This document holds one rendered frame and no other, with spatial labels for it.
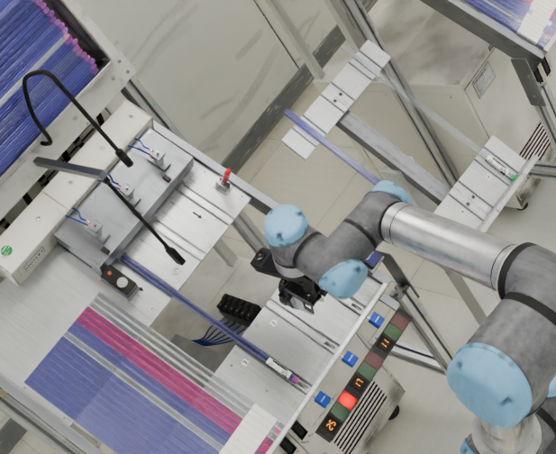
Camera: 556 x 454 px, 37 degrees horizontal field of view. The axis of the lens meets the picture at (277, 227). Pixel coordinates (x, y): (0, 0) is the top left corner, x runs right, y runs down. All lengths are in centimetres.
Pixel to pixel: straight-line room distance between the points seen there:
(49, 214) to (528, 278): 111
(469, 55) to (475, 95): 13
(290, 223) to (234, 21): 268
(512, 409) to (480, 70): 164
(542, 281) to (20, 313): 118
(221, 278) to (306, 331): 62
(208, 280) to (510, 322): 146
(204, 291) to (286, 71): 199
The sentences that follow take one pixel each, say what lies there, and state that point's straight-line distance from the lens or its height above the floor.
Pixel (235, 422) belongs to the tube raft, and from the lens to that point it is 180.
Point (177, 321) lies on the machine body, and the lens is 242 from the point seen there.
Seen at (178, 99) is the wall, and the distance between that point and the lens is 383.
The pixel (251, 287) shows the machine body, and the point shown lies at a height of 62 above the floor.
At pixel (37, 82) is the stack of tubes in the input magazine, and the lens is 185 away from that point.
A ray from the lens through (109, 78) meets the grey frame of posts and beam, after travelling 196.
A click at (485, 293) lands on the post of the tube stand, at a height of 34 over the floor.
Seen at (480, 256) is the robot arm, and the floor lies 114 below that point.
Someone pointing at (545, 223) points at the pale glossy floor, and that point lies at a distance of 289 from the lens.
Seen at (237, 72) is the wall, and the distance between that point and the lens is 402.
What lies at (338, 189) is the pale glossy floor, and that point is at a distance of 350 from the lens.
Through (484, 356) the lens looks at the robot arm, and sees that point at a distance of 111.
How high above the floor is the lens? 200
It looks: 34 degrees down
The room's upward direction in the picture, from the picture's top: 38 degrees counter-clockwise
